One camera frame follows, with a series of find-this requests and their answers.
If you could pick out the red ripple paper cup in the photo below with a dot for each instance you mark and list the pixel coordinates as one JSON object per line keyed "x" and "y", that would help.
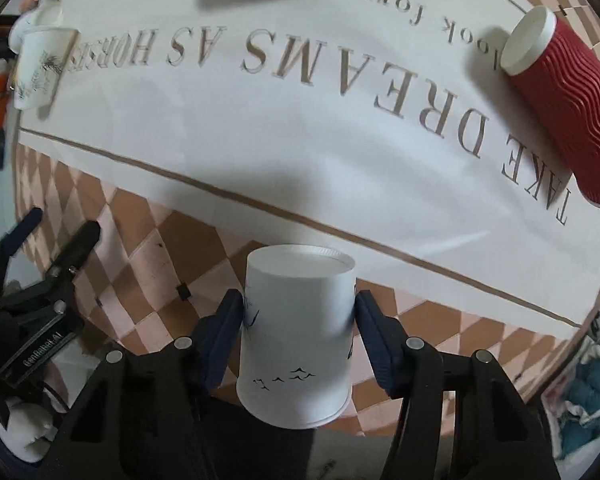
{"x": 565, "y": 95}

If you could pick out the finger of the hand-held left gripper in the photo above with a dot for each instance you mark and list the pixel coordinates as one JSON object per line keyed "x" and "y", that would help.
{"x": 80, "y": 246}
{"x": 26, "y": 226}

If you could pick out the small black object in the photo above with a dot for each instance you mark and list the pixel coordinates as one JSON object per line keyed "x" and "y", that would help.
{"x": 182, "y": 291}

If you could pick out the printed checkered tablecloth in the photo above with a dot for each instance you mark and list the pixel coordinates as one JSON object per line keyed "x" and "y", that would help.
{"x": 280, "y": 125}

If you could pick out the person's left hand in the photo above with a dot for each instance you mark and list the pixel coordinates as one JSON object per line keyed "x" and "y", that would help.
{"x": 27, "y": 432}

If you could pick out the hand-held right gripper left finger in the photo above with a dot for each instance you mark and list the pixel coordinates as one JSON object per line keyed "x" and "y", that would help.
{"x": 223, "y": 331}

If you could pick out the blue cloth pile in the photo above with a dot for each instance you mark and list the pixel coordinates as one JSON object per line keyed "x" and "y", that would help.
{"x": 587, "y": 390}

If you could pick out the white paper cup plant print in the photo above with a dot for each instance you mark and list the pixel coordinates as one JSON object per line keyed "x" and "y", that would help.
{"x": 39, "y": 67}

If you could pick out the white crumpled bag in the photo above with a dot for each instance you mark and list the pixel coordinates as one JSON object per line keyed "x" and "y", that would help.
{"x": 42, "y": 15}

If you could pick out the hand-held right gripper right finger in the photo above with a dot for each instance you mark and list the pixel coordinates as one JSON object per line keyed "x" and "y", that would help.
{"x": 376, "y": 341}

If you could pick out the white paper cup bird print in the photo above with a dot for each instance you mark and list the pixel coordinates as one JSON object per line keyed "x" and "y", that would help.
{"x": 295, "y": 330}

